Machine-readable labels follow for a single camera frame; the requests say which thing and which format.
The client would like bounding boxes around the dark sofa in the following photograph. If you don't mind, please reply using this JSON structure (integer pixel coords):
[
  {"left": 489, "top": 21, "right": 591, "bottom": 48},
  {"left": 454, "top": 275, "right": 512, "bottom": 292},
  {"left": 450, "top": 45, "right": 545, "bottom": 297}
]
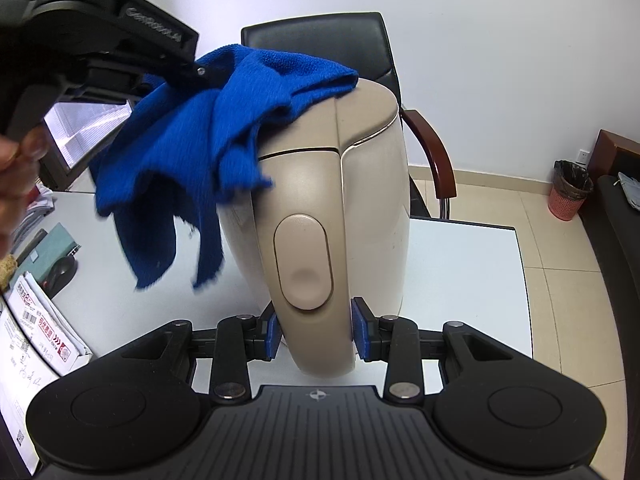
[{"left": 579, "top": 129, "right": 640, "bottom": 311}]

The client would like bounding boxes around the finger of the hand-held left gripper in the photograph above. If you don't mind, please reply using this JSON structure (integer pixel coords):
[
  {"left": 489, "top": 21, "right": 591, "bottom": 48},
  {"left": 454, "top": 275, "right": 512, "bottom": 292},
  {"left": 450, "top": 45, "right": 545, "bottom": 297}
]
[{"left": 142, "top": 60, "right": 228, "bottom": 92}]

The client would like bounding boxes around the black office chair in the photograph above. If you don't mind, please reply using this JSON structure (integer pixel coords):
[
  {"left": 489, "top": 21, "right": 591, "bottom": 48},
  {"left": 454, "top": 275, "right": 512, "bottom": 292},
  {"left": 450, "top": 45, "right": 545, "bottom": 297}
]
[{"left": 241, "top": 11, "right": 457, "bottom": 221}]

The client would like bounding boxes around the black computer mouse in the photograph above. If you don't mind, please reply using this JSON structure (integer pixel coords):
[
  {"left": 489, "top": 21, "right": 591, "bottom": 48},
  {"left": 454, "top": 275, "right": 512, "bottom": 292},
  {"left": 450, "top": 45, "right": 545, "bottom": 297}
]
[{"left": 45, "top": 257, "right": 79, "bottom": 295}]

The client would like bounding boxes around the pink waste basket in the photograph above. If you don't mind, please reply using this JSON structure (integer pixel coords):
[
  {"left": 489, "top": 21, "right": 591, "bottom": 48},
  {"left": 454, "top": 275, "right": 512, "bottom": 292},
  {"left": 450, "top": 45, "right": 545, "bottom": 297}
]
[{"left": 548, "top": 159, "right": 594, "bottom": 221}]

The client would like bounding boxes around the person's left hand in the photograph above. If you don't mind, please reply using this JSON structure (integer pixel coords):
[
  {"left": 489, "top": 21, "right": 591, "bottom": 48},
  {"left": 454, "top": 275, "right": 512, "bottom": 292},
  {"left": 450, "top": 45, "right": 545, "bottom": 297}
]
[{"left": 0, "top": 125, "right": 50, "bottom": 256}]

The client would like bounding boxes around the beige electric kettle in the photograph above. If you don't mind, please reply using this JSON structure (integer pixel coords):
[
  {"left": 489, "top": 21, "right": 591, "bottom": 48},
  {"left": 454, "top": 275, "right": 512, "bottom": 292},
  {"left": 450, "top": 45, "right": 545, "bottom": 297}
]
[{"left": 216, "top": 78, "right": 412, "bottom": 377}]

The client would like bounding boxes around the blue cloth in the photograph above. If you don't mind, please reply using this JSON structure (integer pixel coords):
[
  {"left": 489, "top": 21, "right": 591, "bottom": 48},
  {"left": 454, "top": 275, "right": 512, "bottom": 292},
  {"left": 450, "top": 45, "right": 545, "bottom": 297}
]
[{"left": 94, "top": 44, "right": 361, "bottom": 292}]

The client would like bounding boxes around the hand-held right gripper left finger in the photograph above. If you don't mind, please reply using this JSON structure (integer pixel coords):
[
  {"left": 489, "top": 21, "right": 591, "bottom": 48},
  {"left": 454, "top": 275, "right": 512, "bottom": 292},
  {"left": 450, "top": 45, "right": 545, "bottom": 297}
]
[{"left": 121, "top": 300, "right": 284, "bottom": 401}]

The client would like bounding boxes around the grey-green mouse pad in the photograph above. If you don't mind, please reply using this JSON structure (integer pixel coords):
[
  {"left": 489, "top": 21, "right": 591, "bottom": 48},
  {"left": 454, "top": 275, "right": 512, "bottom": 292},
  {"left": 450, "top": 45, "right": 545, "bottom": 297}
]
[{"left": 17, "top": 222, "right": 82, "bottom": 281}]

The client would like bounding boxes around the white printed parcel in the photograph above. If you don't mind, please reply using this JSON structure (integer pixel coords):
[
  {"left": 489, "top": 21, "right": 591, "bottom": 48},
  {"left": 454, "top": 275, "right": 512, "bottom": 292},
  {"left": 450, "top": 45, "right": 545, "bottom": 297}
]
[{"left": 5, "top": 271, "right": 94, "bottom": 378}]

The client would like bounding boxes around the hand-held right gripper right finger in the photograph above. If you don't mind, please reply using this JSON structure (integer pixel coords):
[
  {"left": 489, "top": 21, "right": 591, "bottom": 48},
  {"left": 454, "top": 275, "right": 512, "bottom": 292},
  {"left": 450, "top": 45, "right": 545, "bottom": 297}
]
[{"left": 351, "top": 297, "right": 512, "bottom": 403}]

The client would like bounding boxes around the stack of papers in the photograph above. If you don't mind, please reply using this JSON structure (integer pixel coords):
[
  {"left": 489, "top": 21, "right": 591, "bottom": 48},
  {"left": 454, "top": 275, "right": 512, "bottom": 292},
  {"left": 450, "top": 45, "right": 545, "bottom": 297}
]
[{"left": 9, "top": 184, "right": 59, "bottom": 260}]

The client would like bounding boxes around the computer monitor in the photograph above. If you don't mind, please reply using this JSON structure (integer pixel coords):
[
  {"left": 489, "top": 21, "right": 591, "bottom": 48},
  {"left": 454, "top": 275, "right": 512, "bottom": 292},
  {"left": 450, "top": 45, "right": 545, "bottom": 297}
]
[{"left": 39, "top": 72, "right": 166, "bottom": 192}]

